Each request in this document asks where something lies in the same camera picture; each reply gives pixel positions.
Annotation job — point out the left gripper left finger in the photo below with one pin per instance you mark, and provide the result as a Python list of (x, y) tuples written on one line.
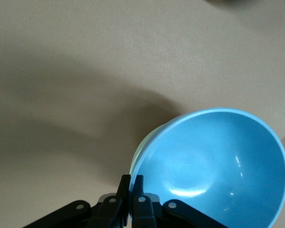
[(114, 209)]

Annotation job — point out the blue bowl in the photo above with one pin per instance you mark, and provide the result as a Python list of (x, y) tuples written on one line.
[(204, 166)]

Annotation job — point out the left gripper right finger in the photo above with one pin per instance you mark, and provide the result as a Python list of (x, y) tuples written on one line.
[(142, 211)]

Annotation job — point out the light green bowl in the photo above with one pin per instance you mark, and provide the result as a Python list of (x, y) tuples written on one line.
[(137, 154)]

